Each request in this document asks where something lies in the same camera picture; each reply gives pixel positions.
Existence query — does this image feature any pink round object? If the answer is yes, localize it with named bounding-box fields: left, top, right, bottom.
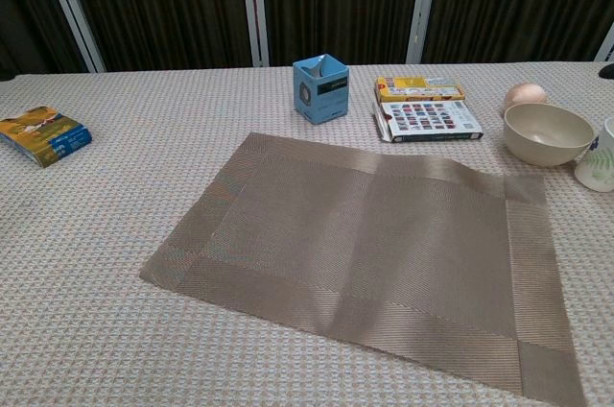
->
left=503, top=82, right=549, bottom=116

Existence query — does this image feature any open light blue carton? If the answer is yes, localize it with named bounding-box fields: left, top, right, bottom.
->
left=292, top=53, right=350, bottom=126

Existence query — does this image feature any beige woven tablecloth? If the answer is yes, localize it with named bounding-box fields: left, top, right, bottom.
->
left=0, top=60, right=614, bottom=407

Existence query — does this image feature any white box with colour swatches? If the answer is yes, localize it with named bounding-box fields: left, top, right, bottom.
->
left=371, top=99, right=484, bottom=144

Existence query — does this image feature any brown woven placemat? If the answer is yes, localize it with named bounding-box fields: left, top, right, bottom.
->
left=138, top=132, right=589, bottom=407

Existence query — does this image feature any white floral paper cup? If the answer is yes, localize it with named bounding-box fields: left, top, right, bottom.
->
left=574, top=117, right=614, bottom=193

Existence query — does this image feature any orange and blue packet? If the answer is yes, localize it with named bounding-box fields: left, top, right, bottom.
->
left=0, top=106, right=93, bottom=169

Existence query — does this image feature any yellow snack box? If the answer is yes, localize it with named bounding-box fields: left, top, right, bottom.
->
left=374, top=75, right=466, bottom=104

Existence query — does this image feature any silver partition post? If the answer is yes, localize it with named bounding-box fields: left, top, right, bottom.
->
left=593, top=22, right=614, bottom=63
left=406, top=0, right=443, bottom=65
left=35, top=0, right=107, bottom=74
left=238, top=0, right=271, bottom=68

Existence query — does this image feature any light brown bowl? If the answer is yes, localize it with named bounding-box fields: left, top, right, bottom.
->
left=502, top=102, right=596, bottom=168

